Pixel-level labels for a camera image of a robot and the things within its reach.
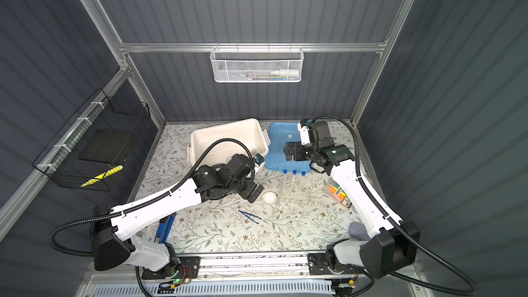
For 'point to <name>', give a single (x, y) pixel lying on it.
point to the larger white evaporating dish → (269, 197)
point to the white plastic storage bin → (249, 131)
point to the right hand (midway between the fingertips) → (297, 149)
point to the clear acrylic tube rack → (292, 196)
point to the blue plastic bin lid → (280, 133)
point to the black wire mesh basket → (95, 143)
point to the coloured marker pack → (335, 191)
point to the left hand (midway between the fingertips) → (253, 179)
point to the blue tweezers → (246, 214)
